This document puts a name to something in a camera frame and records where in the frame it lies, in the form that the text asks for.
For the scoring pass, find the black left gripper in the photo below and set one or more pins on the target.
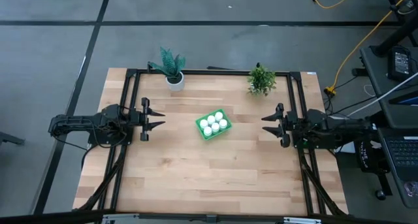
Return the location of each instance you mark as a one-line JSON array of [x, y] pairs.
[[145, 119]]

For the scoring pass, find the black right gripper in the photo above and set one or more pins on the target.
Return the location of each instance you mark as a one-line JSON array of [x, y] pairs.
[[286, 126]]

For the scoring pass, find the white pill bottle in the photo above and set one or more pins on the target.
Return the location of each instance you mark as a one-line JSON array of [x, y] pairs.
[[223, 123], [218, 116], [211, 119], [215, 127], [207, 131], [203, 123]]

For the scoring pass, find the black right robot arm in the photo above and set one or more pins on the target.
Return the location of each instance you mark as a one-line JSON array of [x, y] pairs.
[[343, 126]]

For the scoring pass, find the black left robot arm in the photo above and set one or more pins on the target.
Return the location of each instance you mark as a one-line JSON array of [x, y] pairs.
[[78, 122]]

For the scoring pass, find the green plastic basket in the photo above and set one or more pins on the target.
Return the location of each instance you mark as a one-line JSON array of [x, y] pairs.
[[200, 132]]

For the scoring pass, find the teal plant in white pot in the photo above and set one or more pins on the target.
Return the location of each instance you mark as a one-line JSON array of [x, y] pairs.
[[174, 82]]

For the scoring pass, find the small green leafy plant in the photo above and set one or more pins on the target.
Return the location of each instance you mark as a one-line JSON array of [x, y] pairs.
[[261, 81]]

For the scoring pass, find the black bag with white print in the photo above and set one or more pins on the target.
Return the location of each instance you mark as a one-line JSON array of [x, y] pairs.
[[367, 157]]

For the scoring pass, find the dark grey desk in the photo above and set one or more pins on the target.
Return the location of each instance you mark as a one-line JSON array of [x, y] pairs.
[[375, 73]]

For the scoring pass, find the black chair caster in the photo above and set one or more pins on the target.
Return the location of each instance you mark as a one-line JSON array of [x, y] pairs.
[[380, 195]]

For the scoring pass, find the black laptop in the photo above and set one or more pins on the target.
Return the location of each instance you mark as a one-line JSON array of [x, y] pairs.
[[401, 152]]

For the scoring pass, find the black overhead rig beam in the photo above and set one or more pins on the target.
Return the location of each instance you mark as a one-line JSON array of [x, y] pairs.
[[65, 217]]

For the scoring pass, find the black power adapter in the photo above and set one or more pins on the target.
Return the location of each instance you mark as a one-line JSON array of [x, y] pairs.
[[400, 64]]

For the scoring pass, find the grey stand leg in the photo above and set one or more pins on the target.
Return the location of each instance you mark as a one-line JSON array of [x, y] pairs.
[[9, 138]]

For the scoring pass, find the black desk leg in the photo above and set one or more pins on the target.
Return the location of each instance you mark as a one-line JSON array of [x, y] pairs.
[[395, 36]]

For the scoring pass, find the black aluminium table frame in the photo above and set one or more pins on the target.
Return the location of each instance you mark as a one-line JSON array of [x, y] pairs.
[[212, 72]]

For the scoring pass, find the silver metal bracket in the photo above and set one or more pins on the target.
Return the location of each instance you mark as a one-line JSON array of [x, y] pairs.
[[119, 219], [302, 220]]

